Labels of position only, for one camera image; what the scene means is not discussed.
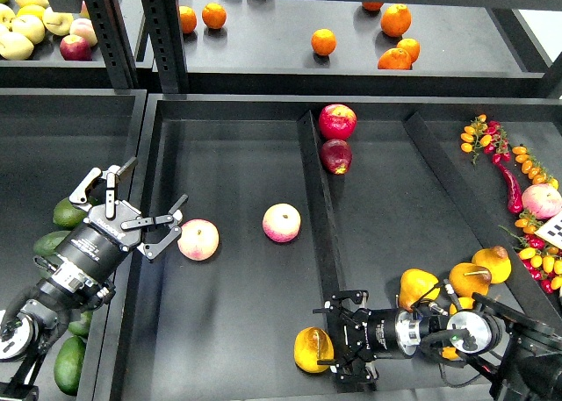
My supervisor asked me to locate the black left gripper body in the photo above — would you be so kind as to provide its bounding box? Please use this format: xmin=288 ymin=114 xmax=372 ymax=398
xmin=54 ymin=201 xmax=141 ymax=287

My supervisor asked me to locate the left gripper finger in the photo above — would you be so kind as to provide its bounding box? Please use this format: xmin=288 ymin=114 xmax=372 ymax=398
xmin=68 ymin=155 xmax=140 ymax=220
xmin=119 ymin=194 xmax=188 ymax=261

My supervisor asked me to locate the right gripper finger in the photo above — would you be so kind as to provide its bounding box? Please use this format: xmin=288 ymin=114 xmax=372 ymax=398
xmin=313 ymin=290 xmax=369 ymax=326
xmin=316 ymin=355 xmax=378 ymax=384

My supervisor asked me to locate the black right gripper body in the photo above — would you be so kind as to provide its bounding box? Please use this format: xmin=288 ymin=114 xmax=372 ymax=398
xmin=333 ymin=306 xmax=416 ymax=362

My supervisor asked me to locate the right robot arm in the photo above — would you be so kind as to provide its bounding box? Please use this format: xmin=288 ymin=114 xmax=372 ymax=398
xmin=318 ymin=280 xmax=561 ymax=400

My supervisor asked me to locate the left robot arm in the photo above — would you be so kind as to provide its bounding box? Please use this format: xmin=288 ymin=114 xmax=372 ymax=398
xmin=1 ymin=158 xmax=188 ymax=400

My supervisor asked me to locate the green avocado top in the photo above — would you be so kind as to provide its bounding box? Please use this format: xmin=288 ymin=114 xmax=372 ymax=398
xmin=52 ymin=197 xmax=87 ymax=230

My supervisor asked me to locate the green avocado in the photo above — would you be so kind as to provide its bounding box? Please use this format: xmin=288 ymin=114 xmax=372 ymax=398
xmin=68 ymin=311 xmax=92 ymax=339
xmin=54 ymin=336 xmax=86 ymax=396
xmin=52 ymin=197 xmax=87 ymax=230

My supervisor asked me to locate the yellow pear with stem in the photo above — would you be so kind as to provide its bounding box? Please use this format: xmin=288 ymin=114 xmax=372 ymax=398
xmin=449 ymin=262 xmax=492 ymax=297

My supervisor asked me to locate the green avocado bottom left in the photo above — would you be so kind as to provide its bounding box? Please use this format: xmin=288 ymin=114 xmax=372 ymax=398
xmin=54 ymin=336 xmax=86 ymax=396

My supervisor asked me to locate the pale yellow pear front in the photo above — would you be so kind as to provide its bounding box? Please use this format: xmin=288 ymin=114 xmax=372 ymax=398
xmin=0 ymin=32 xmax=34 ymax=61

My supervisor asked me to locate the pink apple left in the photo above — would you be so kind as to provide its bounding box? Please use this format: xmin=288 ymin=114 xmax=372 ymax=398
xmin=177 ymin=218 xmax=220 ymax=261

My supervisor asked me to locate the pink apple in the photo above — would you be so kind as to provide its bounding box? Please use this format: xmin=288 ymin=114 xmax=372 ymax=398
xmin=177 ymin=218 xmax=220 ymax=261
xmin=262 ymin=203 xmax=301 ymax=243

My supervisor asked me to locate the black left bin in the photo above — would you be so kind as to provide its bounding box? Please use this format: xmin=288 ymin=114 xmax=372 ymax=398
xmin=1 ymin=88 xmax=147 ymax=400

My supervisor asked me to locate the black bin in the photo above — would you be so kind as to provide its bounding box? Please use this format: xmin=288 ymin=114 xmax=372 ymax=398
xmin=119 ymin=95 xmax=561 ymax=400
xmin=1 ymin=88 xmax=147 ymax=400

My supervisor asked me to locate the pink apple centre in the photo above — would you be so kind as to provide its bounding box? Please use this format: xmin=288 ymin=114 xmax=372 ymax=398
xmin=262 ymin=203 xmax=301 ymax=243

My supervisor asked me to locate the black centre bin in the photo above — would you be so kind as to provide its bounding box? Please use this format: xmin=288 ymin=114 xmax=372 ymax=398
xmin=119 ymin=95 xmax=561 ymax=400

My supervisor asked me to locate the red apple on shelf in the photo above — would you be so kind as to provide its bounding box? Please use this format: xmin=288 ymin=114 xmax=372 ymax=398
xmin=60 ymin=34 xmax=92 ymax=61

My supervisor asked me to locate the dark red apple lower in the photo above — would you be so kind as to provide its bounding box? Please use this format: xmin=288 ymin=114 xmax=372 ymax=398
xmin=320 ymin=139 xmax=353 ymax=175

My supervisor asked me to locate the pale yellow apple shelf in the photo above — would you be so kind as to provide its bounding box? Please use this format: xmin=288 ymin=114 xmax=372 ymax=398
xmin=42 ymin=7 xmax=75 ymax=37

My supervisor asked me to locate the red apple upper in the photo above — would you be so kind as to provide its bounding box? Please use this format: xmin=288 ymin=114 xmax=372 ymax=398
xmin=319 ymin=104 xmax=357 ymax=140

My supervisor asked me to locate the cherry tomato bunch lower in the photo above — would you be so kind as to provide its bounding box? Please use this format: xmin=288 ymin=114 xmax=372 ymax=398
xmin=501 ymin=210 xmax=561 ymax=294

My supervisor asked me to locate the cherry tomato bunch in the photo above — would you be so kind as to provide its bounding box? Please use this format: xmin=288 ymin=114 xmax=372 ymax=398
xmin=501 ymin=210 xmax=561 ymax=294
xmin=459 ymin=114 xmax=511 ymax=165

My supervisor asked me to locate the red chili pepper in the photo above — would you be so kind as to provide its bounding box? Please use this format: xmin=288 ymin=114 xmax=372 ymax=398
xmin=496 ymin=163 xmax=523 ymax=214

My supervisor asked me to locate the orange on shelf left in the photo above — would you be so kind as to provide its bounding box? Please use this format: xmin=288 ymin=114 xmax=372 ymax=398
xmin=202 ymin=3 xmax=227 ymax=30

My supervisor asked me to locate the white checker marker card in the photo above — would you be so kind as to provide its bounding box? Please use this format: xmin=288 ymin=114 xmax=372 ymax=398
xmin=535 ymin=212 xmax=562 ymax=249

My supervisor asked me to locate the pink apple right bin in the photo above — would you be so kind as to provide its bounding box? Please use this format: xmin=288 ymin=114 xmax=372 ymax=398
xmin=522 ymin=183 xmax=561 ymax=219

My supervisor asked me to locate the orange on shelf centre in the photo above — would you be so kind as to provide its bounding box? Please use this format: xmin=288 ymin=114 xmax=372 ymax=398
xmin=311 ymin=28 xmax=337 ymax=57

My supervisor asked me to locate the cherry tomato bunch upper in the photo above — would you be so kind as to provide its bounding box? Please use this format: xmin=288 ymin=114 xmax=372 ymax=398
xmin=459 ymin=114 xmax=511 ymax=165

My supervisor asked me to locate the front right orange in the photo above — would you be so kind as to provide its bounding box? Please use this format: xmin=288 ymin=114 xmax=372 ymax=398
xmin=378 ymin=47 xmax=412 ymax=70

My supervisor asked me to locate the small right orange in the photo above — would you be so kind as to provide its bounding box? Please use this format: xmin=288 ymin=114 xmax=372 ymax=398
xmin=396 ymin=38 xmax=421 ymax=64

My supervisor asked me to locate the orange at shelf back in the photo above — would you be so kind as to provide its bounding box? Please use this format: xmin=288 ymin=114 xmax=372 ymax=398
xmin=362 ymin=2 xmax=384 ymax=11

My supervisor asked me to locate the large orange on shelf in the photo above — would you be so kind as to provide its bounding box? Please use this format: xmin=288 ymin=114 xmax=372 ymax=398
xmin=380 ymin=4 xmax=412 ymax=38

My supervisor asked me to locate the orange at shelf post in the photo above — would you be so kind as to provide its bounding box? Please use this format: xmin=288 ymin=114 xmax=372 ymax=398
xmin=179 ymin=5 xmax=198 ymax=34

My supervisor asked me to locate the orange cherry tomato string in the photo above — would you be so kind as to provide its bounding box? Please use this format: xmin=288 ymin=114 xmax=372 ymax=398
xmin=511 ymin=144 xmax=560 ymax=191

